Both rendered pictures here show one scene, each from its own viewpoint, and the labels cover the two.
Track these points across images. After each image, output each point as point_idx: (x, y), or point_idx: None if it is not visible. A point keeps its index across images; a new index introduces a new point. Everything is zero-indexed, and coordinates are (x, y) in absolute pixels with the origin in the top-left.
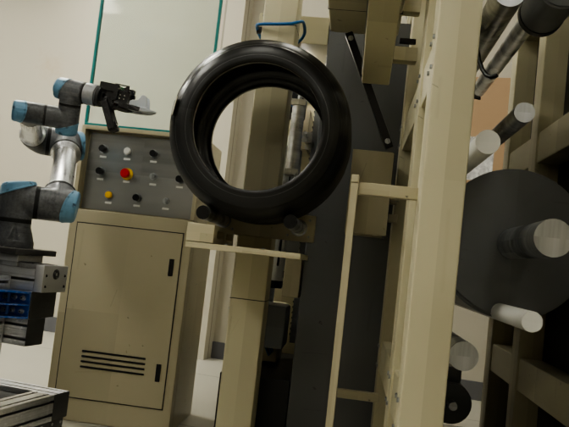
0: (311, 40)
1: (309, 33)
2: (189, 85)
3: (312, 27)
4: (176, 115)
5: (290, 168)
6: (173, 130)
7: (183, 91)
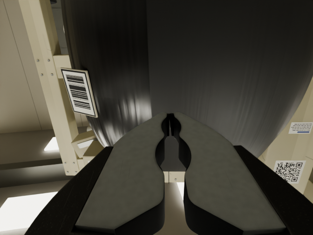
0: (307, 183)
1: (307, 190)
2: (90, 126)
3: (303, 194)
4: (73, 64)
5: None
6: (71, 19)
7: (92, 122)
